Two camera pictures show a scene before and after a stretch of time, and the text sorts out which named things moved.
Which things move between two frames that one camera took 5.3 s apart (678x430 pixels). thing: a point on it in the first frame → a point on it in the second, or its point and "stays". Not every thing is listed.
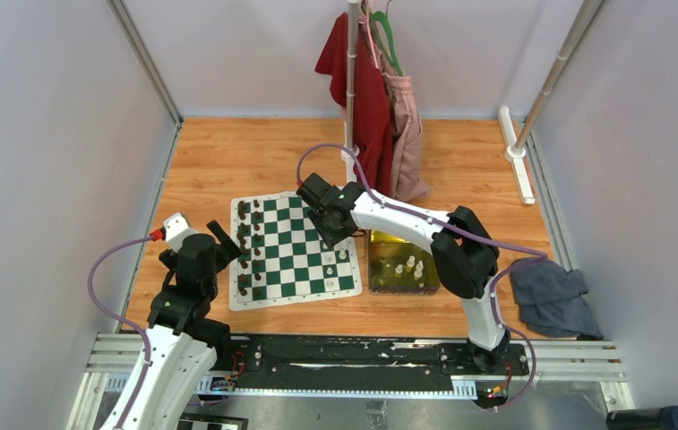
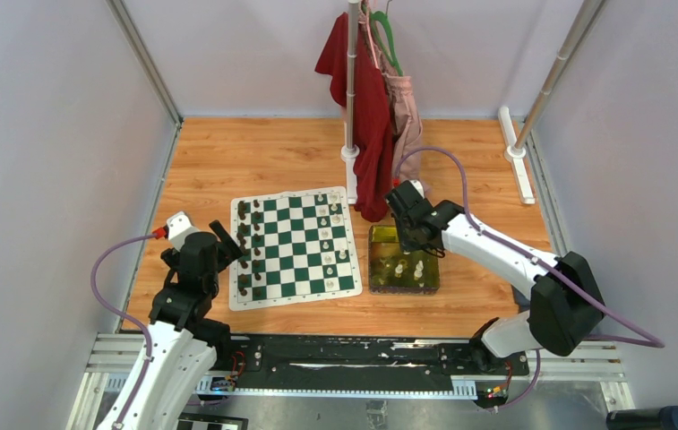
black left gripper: x=226 y=250 stays
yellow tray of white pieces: x=398 y=267 stays
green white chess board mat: x=283 y=259 stays
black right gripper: x=331 y=239 → x=407 y=245
